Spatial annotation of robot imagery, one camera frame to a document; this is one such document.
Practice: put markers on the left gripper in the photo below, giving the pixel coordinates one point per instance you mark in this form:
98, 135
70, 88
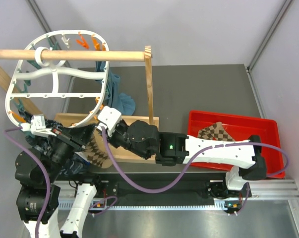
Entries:
77, 136

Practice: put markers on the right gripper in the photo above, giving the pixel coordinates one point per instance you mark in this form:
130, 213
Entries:
111, 139

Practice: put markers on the brown argyle sock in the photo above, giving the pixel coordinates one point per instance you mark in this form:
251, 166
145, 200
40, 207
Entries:
96, 153
215, 132

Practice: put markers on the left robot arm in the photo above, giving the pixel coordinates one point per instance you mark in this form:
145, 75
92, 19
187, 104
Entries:
38, 199

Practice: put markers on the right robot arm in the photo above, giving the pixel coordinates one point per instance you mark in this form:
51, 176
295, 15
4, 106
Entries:
169, 149

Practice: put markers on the white plastic sock hanger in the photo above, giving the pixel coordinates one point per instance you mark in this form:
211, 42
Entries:
48, 68

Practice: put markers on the teal clip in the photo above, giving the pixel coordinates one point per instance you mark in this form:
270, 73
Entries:
19, 105
22, 86

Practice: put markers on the wooden rack base tray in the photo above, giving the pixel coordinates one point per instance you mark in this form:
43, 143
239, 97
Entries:
120, 154

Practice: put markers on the teal blue sock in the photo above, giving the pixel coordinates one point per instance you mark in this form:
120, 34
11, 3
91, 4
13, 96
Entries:
116, 99

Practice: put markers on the wooden rod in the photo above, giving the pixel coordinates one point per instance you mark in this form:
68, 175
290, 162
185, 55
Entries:
75, 55

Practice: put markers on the red plastic tray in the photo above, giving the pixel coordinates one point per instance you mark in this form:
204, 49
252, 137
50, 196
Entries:
240, 128

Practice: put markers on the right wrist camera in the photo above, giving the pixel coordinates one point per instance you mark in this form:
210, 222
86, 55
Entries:
108, 118

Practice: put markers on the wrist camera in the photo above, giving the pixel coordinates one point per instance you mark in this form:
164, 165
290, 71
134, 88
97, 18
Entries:
37, 127
108, 118

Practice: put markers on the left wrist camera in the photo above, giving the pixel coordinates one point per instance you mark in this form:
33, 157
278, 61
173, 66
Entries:
37, 127

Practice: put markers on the wooden rack upright post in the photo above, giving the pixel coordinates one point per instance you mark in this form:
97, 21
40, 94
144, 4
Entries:
149, 82

